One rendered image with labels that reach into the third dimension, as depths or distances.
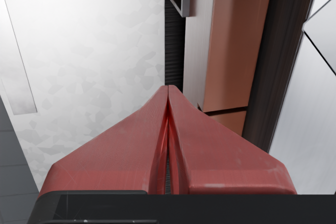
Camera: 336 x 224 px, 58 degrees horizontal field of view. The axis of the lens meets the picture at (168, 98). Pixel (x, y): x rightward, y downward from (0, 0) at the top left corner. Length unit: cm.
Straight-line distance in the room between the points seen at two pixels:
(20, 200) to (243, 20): 155
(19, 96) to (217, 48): 26
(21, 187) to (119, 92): 125
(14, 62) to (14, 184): 125
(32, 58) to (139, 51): 12
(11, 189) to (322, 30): 153
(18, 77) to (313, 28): 31
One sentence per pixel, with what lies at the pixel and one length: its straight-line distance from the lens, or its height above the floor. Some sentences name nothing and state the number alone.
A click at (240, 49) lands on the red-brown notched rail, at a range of 23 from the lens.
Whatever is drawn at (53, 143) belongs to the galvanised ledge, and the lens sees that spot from 45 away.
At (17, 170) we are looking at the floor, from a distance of 153.
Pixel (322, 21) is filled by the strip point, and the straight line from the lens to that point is 20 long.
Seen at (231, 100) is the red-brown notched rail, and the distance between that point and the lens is 25.
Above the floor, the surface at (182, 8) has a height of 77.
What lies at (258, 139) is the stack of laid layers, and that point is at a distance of 27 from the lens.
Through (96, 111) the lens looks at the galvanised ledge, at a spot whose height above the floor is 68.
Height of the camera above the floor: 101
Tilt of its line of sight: 51 degrees down
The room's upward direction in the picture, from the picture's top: 159 degrees clockwise
